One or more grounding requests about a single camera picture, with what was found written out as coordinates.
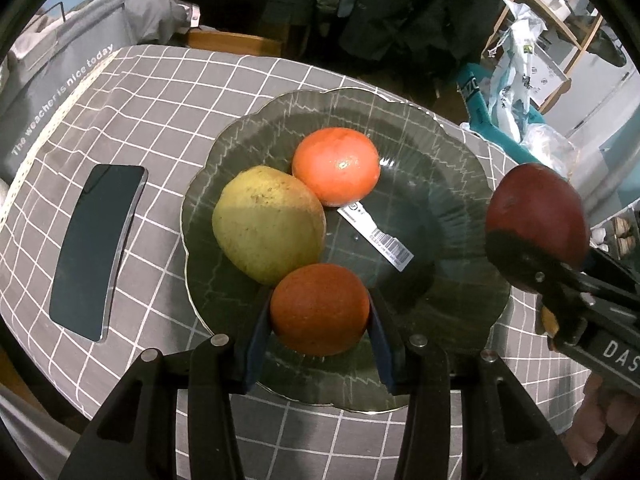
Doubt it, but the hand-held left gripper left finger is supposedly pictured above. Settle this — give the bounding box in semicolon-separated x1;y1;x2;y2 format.
59;300;273;480

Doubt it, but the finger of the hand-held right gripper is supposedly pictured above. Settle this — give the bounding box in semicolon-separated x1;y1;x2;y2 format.
486;230;640;311
582;247;640;293

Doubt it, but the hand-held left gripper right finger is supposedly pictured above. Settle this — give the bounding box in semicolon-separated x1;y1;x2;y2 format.
367;292;581;480

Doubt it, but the red apple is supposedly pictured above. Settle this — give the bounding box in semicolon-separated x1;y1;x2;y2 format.
485;162;591;293

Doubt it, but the small tangerine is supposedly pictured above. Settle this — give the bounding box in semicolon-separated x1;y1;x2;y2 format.
270;263;371;357

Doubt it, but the green glass plate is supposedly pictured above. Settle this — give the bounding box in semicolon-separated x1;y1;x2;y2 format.
180;86;512;413

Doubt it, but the yellow pear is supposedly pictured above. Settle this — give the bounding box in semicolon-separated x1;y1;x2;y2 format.
212;165;327;286

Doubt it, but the medium orange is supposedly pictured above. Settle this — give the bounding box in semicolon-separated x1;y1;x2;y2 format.
291;128;381;208

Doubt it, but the person's right hand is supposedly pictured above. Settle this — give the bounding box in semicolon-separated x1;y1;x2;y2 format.
567;375;640;466

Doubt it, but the clear plastic bag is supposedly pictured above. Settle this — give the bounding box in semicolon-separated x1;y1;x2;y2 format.
520;122;581;178

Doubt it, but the teal plastic crate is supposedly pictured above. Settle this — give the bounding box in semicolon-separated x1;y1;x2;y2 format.
456;62;551;161

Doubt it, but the white printed box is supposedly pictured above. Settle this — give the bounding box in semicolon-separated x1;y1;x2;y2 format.
529;45;573;111

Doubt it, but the black smartphone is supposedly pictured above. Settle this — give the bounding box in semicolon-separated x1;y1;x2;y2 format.
49;164;149;343

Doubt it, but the wooden shelf rack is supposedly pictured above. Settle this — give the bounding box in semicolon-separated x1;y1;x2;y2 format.
502;0;608;116

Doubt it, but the grey checked tablecloth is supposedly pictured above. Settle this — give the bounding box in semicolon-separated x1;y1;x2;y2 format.
0;44;601;480

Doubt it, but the black coat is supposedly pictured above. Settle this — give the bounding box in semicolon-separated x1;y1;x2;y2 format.
270;0;506;106

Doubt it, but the wooden drawer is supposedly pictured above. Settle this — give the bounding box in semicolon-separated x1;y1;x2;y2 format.
187;27;283;57

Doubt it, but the grey fabric hamper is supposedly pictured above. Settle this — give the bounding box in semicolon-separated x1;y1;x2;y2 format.
0;0;132;181

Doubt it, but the grey clothes pile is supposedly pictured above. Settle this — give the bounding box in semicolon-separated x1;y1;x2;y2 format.
122;0;201;46

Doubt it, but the white cloth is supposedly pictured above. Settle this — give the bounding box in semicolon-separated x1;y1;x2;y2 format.
10;20;66;63

